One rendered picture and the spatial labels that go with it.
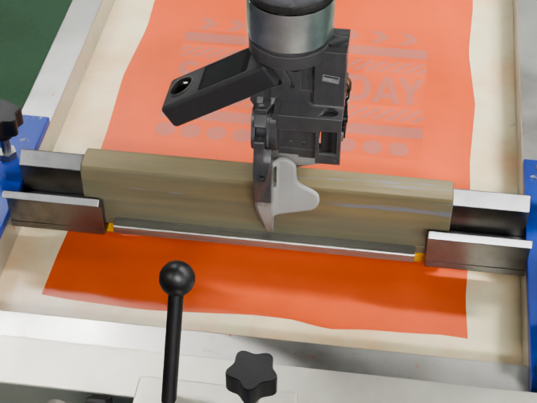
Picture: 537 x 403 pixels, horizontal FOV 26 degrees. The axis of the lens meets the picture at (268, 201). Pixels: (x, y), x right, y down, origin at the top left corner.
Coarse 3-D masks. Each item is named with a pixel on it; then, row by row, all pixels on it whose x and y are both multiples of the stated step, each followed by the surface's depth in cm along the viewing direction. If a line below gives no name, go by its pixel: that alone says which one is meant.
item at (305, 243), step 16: (128, 224) 115; (144, 224) 115; (160, 224) 115; (176, 224) 115; (192, 240) 114; (208, 240) 114; (224, 240) 114; (240, 240) 113; (256, 240) 113; (272, 240) 113; (288, 240) 113; (304, 240) 113; (320, 240) 113; (336, 240) 113; (352, 240) 113; (368, 256) 112; (384, 256) 112; (400, 256) 112
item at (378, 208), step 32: (96, 160) 112; (128, 160) 112; (160, 160) 112; (192, 160) 112; (224, 160) 112; (96, 192) 113; (128, 192) 113; (160, 192) 112; (192, 192) 112; (224, 192) 111; (320, 192) 109; (352, 192) 109; (384, 192) 109; (416, 192) 108; (448, 192) 108; (192, 224) 114; (224, 224) 114; (256, 224) 113; (288, 224) 113; (320, 224) 112; (352, 224) 112; (384, 224) 111; (416, 224) 110; (448, 224) 110
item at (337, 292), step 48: (336, 0) 150; (384, 0) 150; (432, 0) 150; (432, 48) 143; (432, 96) 136; (432, 144) 129; (288, 288) 114; (336, 288) 114; (384, 288) 114; (432, 288) 114
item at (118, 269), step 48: (192, 0) 150; (240, 0) 150; (144, 48) 143; (144, 96) 136; (144, 144) 129; (192, 144) 129; (240, 144) 129; (96, 240) 119; (144, 240) 119; (48, 288) 114; (96, 288) 114; (144, 288) 114; (240, 288) 114
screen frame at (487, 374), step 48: (96, 0) 144; (528, 0) 144; (528, 48) 137; (48, 96) 130; (528, 96) 130; (48, 144) 127; (528, 144) 124; (0, 240) 114; (48, 336) 105; (96, 336) 105; (144, 336) 105; (192, 336) 105; (240, 336) 105; (480, 384) 101; (528, 384) 101
